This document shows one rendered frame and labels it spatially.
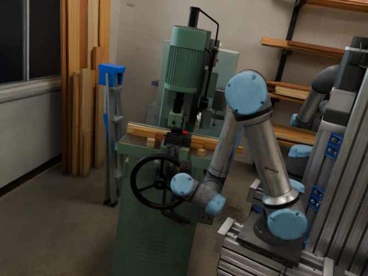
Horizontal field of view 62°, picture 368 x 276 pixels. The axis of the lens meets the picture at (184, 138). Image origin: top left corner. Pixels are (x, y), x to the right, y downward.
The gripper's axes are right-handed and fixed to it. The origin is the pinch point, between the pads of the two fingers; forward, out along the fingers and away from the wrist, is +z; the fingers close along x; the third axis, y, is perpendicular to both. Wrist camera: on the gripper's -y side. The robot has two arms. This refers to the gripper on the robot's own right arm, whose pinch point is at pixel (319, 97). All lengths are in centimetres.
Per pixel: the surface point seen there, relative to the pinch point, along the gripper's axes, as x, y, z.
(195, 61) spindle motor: -72, -22, -56
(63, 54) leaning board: -204, -19, 34
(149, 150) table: -92, 23, -69
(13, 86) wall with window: -227, 6, -2
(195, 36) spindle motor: -72, -34, -59
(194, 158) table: -69, 26, -66
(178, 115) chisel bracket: -80, 6, -56
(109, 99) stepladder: -149, 13, 6
